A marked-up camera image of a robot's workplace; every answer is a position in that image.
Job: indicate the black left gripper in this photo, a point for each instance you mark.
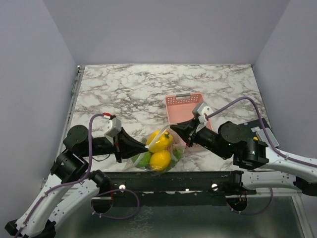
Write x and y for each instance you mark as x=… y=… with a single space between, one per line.
x=125 y=146

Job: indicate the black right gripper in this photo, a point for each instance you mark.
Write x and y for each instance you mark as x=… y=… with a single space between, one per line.
x=187 y=131

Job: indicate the green custard apple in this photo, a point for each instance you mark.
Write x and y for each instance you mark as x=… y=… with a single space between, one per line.
x=144 y=161

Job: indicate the green grape bunch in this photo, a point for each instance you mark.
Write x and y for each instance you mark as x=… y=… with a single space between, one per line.
x=176 y=157

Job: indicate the clear zip top bag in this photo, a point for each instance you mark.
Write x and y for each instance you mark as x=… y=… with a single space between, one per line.
x=165 y=149

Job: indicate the yellow bell pepper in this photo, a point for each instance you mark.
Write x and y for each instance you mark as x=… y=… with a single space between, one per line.
x=162 y=143

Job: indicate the yellow lemon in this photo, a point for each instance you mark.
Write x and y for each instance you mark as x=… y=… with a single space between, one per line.
x=159 y=161

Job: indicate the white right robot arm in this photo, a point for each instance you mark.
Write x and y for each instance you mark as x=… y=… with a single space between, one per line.
x=264 y=166

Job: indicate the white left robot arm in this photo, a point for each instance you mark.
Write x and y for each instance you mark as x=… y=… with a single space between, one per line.
x=71 y=181

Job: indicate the pink perforated plastic basket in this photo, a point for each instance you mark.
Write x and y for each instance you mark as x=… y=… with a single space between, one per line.
x=179 y=109

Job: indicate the black pad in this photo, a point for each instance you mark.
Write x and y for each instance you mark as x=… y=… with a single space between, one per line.
x=251 y=127

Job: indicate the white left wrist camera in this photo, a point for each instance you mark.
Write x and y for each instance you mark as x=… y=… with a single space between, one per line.
x=113 y=127

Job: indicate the black mounting rail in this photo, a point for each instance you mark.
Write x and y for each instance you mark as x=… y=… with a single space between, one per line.
x=170 y=189

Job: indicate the aluminium side rail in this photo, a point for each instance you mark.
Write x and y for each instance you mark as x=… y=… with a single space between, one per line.
x=69 y=116

